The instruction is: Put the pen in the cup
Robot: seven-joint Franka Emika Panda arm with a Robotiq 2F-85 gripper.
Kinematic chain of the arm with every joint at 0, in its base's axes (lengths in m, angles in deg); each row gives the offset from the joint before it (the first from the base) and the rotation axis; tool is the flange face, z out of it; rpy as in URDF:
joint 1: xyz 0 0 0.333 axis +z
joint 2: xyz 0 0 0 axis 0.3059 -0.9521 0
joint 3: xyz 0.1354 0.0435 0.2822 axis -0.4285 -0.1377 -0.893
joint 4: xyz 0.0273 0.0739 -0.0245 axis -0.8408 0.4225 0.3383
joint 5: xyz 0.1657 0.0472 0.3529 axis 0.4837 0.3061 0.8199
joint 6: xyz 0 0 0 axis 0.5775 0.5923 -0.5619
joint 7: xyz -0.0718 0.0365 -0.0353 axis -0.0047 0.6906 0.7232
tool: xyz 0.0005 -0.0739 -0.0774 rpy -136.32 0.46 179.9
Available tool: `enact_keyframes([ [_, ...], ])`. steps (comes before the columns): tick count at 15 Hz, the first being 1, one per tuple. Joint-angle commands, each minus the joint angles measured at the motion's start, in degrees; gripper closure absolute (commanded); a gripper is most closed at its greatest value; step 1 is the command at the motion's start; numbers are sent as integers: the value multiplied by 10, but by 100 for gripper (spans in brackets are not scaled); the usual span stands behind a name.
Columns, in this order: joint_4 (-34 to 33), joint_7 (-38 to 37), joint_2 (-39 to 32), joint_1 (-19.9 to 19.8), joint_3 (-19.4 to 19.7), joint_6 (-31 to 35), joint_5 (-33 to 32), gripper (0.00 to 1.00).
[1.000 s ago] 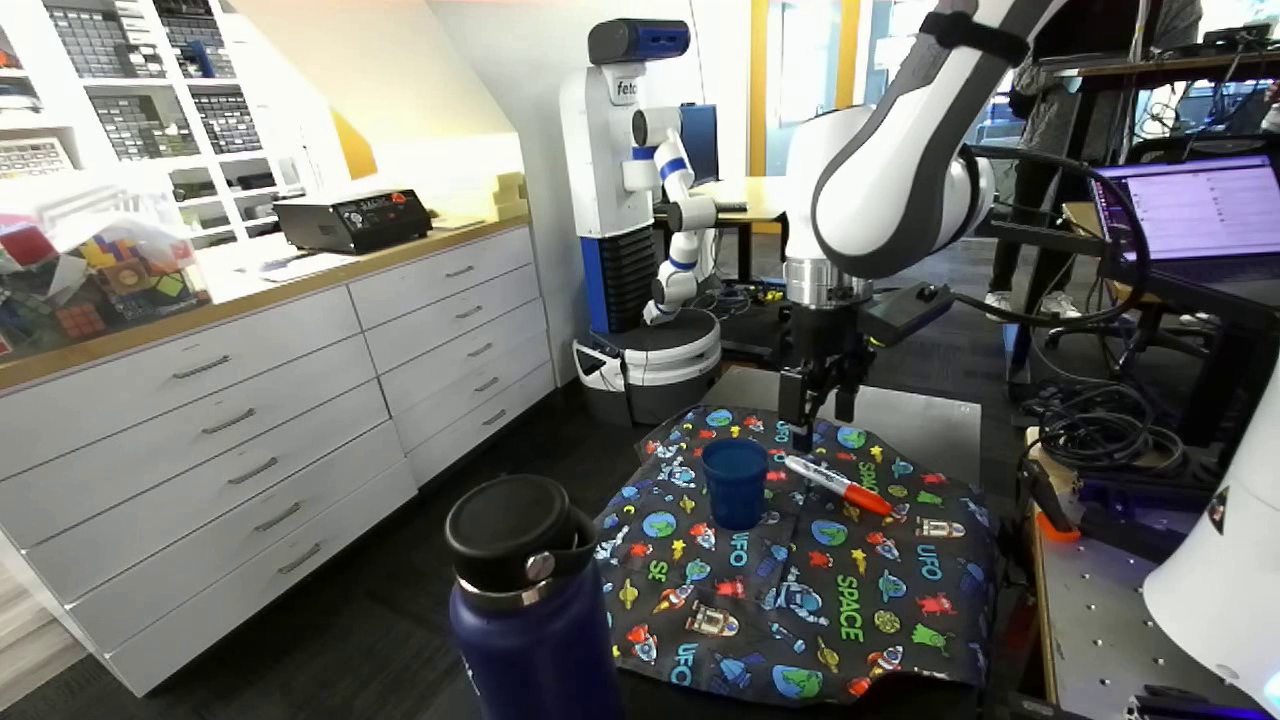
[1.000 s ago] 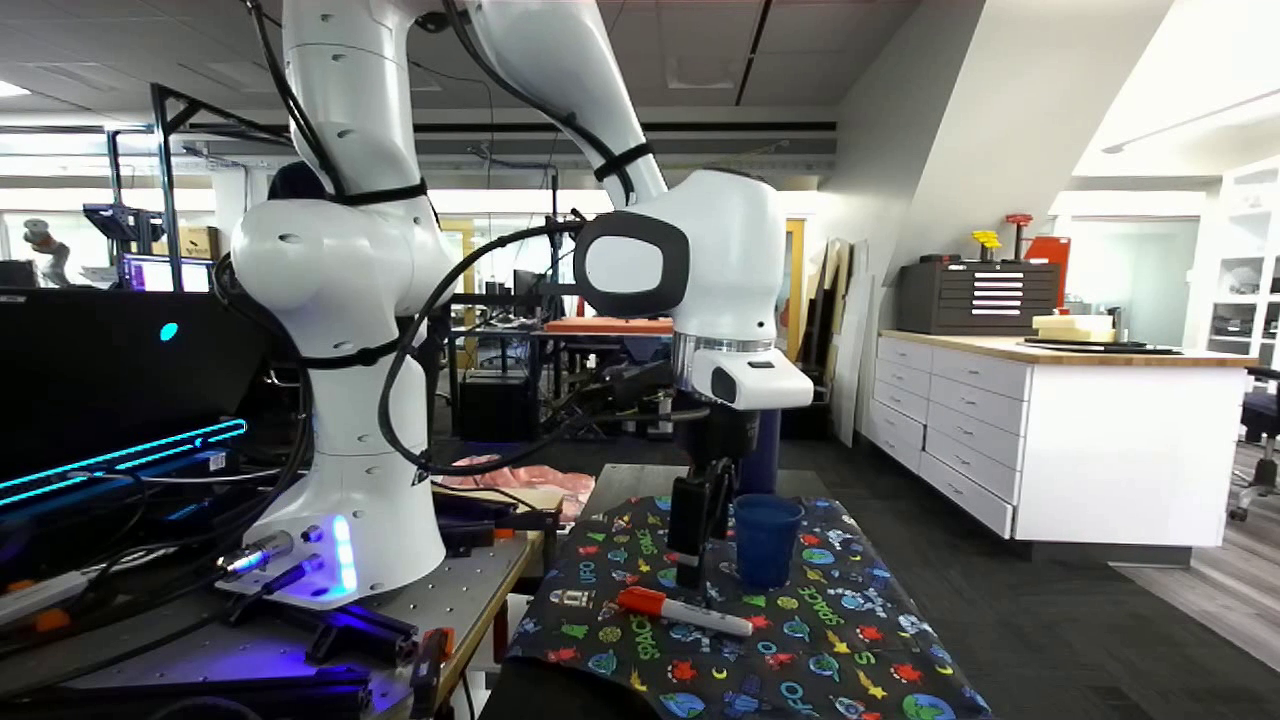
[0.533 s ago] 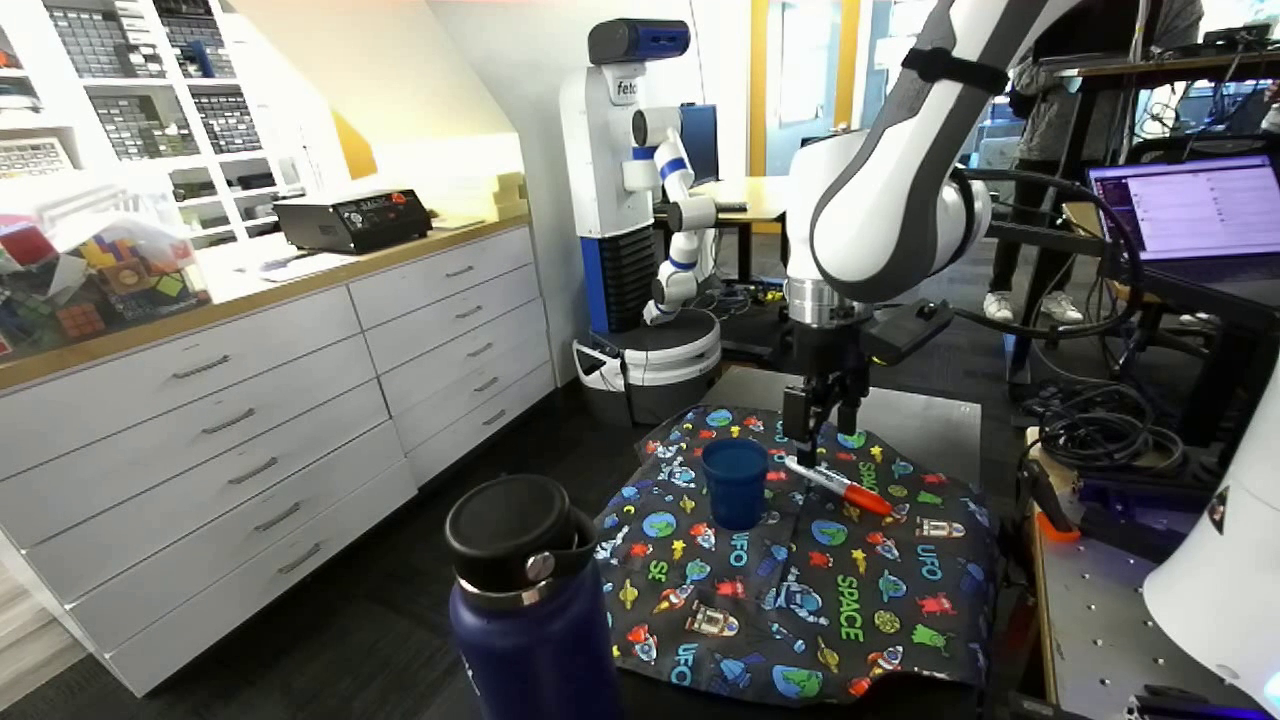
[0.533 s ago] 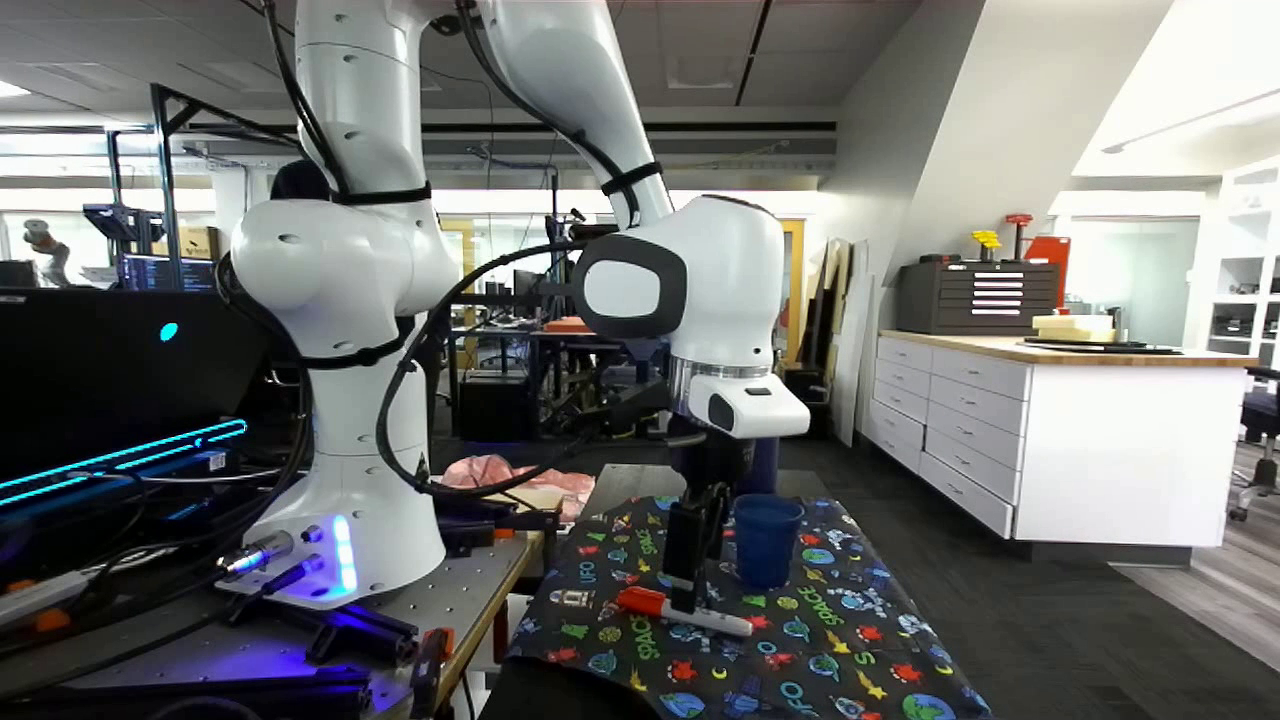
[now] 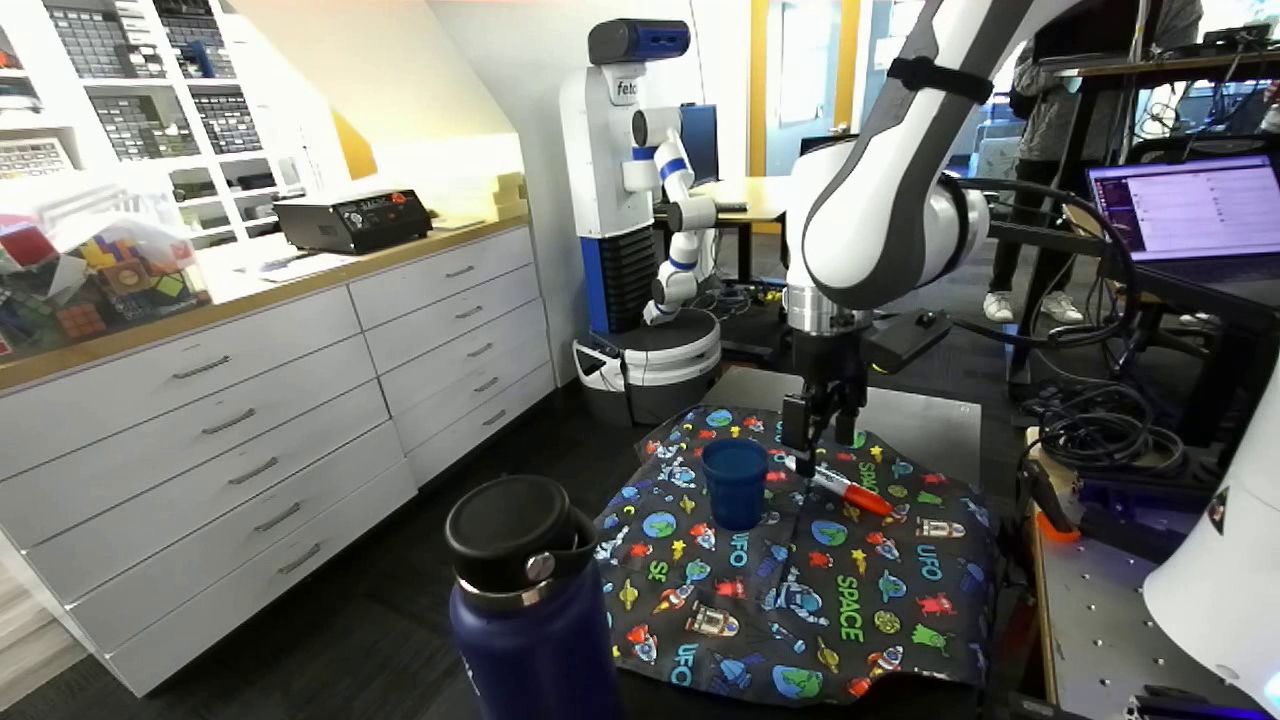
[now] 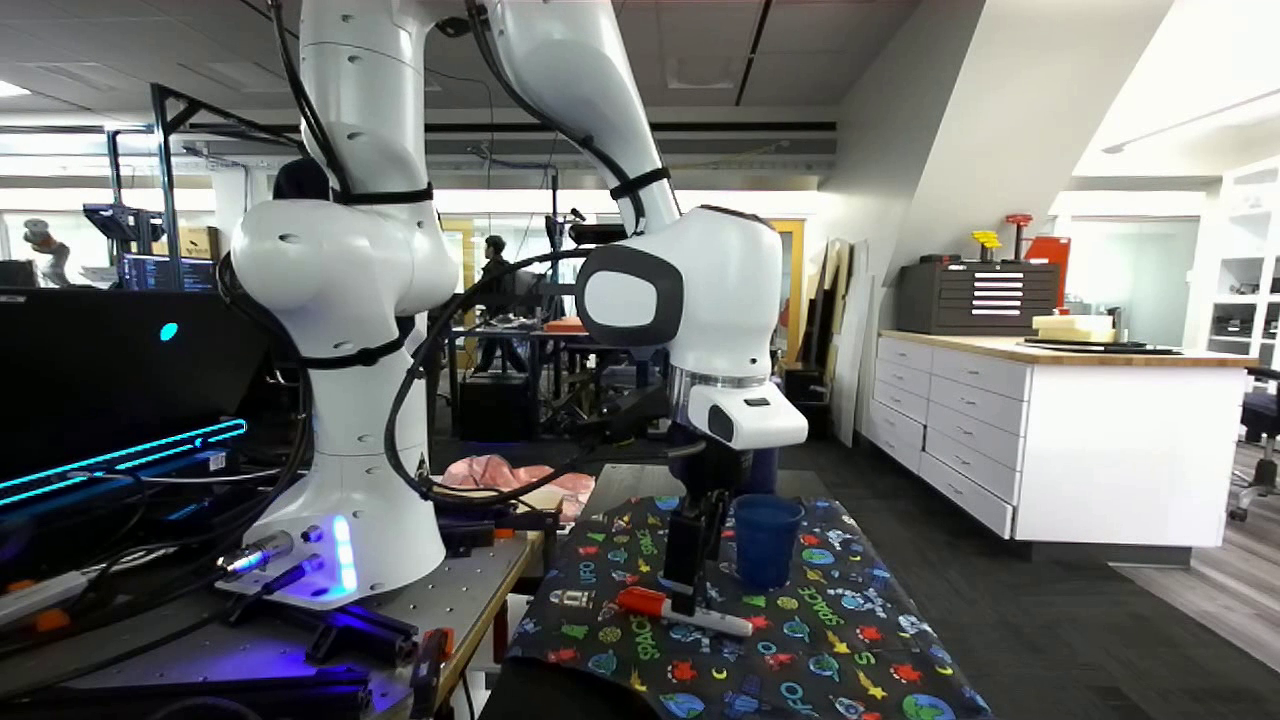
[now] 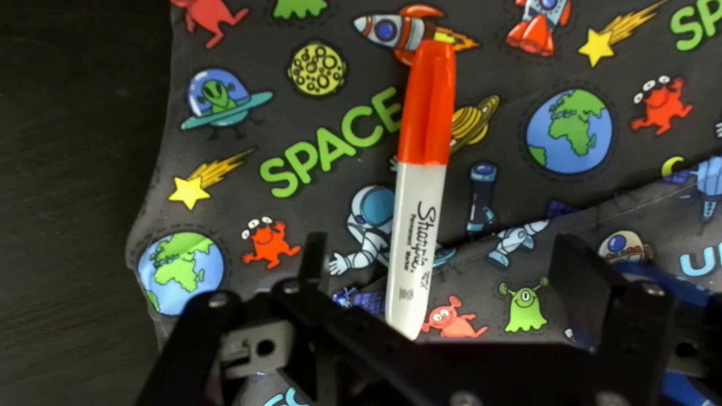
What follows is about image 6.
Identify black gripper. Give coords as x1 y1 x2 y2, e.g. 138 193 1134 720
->
660 439 753 622

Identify white marker pen orange cap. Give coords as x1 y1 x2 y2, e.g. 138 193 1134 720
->
612 581 760 643

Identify blue plastic cup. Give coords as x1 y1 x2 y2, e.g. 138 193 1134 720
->
729 492 809 591

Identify dark space print cloth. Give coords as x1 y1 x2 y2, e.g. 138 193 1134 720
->
499 492 998 720

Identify pink cloth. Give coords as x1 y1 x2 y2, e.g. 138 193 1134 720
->
435 454 599 529

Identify table with orange top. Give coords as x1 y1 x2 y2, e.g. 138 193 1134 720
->
527 315 670 445

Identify leaning wooden boards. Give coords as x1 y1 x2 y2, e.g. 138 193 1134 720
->
798 235 858 404

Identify distant person dark clothes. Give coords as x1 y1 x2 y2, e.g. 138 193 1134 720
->
468 234 520 381

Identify black tool case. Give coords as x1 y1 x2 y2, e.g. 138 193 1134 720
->
889 255 1033 340

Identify white drawer cabinet wooden top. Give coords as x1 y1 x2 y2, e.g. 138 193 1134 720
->
854 329 1260 554

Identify beige box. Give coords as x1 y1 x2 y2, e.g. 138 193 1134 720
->
1029 313 1119 347

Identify red box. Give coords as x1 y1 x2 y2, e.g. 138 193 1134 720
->
1019 234 1075 313

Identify dark office chair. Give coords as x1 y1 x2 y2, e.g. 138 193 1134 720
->
1231 378 1280 502

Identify cyan light strip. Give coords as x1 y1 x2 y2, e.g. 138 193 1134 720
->
0 416 255 511

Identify white open shelving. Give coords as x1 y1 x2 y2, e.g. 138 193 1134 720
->
1205 250 1280 359

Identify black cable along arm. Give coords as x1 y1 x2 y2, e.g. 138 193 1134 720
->
380 244 670 503

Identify black metal frame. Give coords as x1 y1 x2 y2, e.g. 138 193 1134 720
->
99 82 264 295

